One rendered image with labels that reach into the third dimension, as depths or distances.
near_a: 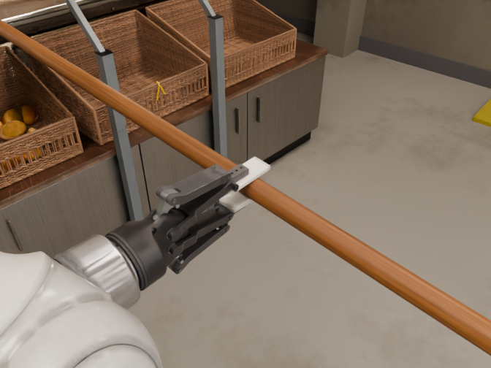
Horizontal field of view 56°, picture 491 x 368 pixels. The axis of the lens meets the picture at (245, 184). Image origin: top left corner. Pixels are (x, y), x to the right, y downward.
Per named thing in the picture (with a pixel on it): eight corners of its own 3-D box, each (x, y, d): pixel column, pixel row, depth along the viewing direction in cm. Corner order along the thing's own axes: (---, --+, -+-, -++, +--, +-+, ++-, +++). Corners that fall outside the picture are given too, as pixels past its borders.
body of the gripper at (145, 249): (94, 220, 50) (161, 183, 56) (107, 271, 56) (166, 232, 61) (136, 258, 46) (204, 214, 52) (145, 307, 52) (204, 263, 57)
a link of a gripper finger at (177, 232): (152, 227, 55) (149, 220, 54) (218, 175, 60) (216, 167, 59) (172, 244, 53) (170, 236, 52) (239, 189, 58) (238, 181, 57)
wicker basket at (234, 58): (150, 63, 229) (142, 6, 212) (231, 33, 261) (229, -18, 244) (215, 95, 203) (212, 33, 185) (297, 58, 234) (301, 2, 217)
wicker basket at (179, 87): (36, 104, 196) (17, 41, 179) (144, 64, 228) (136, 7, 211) (101, 147, 170) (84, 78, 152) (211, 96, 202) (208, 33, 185)
